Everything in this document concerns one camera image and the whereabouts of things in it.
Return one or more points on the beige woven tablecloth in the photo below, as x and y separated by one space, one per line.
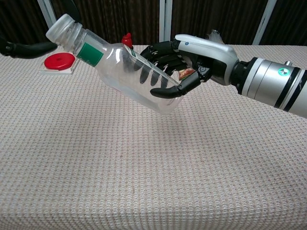
120 167

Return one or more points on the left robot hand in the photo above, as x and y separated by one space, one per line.
28 50

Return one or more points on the white frame post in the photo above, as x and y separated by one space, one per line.
46 9
263 24
165 21

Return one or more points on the white plastic bottle cap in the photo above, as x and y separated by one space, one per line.
58 28

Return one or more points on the clear plastic straws pack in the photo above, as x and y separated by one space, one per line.
216 36

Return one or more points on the green snack bag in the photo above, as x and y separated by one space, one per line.
185 73

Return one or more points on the red round disc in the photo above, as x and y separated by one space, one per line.
58 61

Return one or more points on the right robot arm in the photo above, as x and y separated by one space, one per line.
268 81

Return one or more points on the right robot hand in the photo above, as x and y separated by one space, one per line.
211 51

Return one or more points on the dark sauce bottle red cap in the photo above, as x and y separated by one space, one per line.
127 40

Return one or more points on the clear plastic bottle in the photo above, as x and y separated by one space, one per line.
115 69

